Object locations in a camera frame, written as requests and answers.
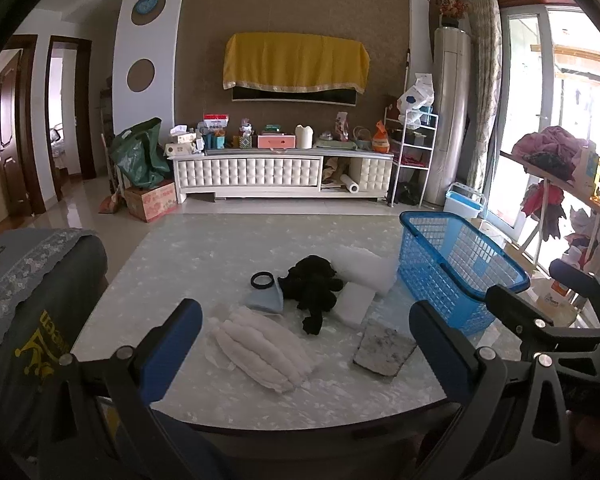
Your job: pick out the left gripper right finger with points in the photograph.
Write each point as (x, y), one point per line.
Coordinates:
(512, 422)

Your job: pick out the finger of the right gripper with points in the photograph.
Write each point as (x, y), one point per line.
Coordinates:
(584, 284)
(521, 318)

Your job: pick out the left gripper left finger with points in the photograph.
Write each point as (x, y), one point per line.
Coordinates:
(75, 442)

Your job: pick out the blue plastic basket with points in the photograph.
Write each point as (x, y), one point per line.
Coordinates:
(448, 262)

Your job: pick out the white sponge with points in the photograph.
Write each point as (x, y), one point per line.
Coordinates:
(352, 304)

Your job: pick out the white ribbed fluffy cloth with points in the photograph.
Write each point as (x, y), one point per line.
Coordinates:
(262, 348)

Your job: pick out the white foam pad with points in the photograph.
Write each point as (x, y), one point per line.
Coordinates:
(365, 268)

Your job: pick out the orange label bottle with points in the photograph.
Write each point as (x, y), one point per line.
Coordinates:
(553, 303)

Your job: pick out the wooden drying rack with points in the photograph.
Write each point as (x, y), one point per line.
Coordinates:
(581, 219)

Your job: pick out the pink clothes pile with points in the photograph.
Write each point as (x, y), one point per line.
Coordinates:
(553, 150)

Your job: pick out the light blue storage bin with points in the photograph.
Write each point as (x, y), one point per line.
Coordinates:
(464, 201)

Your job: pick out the paper roll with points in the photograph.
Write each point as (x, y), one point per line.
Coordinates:
(349, 184)

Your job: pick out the white metal shelf rack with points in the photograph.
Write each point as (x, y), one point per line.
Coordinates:
(412, 148)

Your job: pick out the red cardboard box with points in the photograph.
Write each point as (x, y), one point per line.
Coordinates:
(149, 204)

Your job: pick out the orange bag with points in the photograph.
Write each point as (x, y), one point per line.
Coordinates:
(380, 139)

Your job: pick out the white tufted TV cabinet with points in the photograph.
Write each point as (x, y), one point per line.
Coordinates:
(253, 173)

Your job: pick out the standing air conditioner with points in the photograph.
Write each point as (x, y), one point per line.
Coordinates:
(452, 56)

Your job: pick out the green plastic bag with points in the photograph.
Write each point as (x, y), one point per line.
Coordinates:
(139, 156)

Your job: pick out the patterned curtain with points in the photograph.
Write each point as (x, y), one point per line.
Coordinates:
(486, 26)

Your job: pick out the white jug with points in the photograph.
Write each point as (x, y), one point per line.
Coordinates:
(304, 137)

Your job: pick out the pink drawer box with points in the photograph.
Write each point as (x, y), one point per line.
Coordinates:
(275, 142)

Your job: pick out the black wall TV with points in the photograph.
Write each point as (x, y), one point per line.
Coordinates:
(345, 97)

